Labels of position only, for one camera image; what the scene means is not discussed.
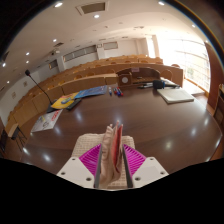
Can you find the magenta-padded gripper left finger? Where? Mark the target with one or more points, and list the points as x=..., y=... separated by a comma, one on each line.
x=75, y=171

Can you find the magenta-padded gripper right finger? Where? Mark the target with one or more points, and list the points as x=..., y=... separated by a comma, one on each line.
x=148, y=171

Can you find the beige checked towel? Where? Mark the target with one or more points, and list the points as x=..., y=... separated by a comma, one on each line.
x=111, y=156

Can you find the white printed poster sheet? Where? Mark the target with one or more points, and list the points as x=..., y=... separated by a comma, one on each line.
x=46, y=120

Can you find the black remote control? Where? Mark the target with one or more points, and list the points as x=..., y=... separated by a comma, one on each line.
x=73, y=104

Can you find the small black-legged side table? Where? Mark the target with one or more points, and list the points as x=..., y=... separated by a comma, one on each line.
x=15, y=131

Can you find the white flat pad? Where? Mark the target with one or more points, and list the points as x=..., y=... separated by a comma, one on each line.
x=175, y=95

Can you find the red marker pen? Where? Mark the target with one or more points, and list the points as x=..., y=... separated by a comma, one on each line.
x=115, y=91
x=120, y=91

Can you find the blue marker pen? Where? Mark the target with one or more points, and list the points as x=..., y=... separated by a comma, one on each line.
x=110, y=91

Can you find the black desk device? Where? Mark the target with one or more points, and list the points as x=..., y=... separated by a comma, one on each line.
x=159, y=84

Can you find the black gooseneck desk microphone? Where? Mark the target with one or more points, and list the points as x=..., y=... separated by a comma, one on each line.
x=38, y=85

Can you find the wooden desk organizer with clock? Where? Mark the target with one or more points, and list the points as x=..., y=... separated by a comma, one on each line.
x=136, y=77

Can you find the wooden shelf unit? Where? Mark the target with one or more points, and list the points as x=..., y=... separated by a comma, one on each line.
x=221, y=106

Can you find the wooden lecture bench rows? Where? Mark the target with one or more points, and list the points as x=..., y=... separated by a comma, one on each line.
x=90, y=71

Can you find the large bright window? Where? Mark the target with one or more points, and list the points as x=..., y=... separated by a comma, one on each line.
x=186, y=60

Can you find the recessed ceiling lights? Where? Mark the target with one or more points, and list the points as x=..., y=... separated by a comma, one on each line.
x=96, y=16

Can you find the ceiling air vent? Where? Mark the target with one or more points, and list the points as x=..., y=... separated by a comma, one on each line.
x=92, y=7

